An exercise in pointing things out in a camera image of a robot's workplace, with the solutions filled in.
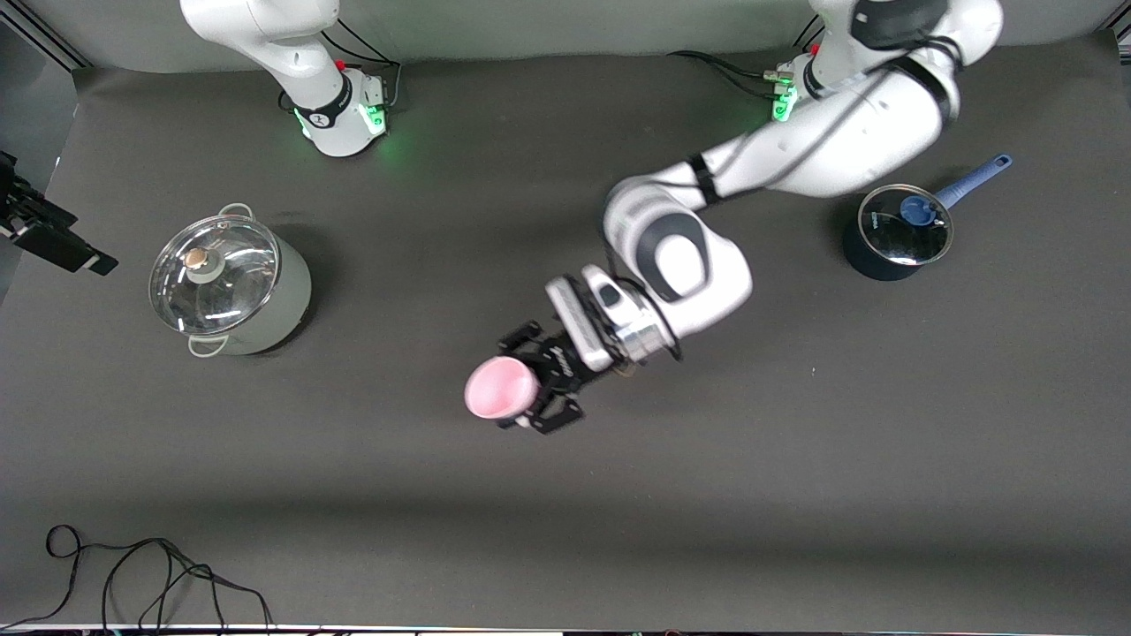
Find pink plastic cup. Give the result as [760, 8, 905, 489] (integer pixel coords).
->
[464, 355, 538, 420]

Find dark grey table mat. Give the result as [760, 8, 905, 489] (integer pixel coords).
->
[0, 35, 1131, 630]

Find glass lid with copper knob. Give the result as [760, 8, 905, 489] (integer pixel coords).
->
[148, 215, 281, 337]

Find dark blue saucepan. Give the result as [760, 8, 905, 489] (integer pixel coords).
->
[841, 154, 1014, 282]

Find glass lid with blue knob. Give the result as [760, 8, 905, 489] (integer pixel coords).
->
[859, 184, 955, 267]

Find aluminium profile rail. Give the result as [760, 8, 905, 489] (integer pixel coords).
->
[0, 0, 89, 70]

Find pale grey two-handled stockpot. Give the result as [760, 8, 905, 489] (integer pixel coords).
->
[148, 202, 313, 359]

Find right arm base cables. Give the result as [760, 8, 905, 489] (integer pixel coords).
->
[281, 18, 405, 114]

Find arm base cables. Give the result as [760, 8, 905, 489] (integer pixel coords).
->
[667, 13, 823, 100]
[281, 18, 405, 114]

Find thin black loose cable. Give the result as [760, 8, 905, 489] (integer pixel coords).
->
[0, 525, 275, 630]

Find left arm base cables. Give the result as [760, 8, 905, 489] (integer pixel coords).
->
[667, 13, 823, 100]

